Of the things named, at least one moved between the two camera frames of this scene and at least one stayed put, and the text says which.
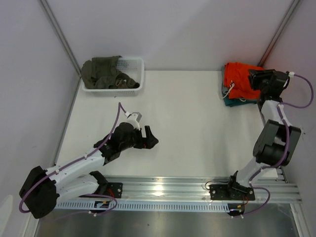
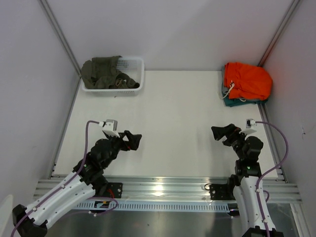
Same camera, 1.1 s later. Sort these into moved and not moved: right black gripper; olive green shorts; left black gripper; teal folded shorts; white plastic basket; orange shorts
Moved: left black gripper; right black gripper
Not moved: white plastic basket; olive green shorts; teal folded shorts; orange shorts
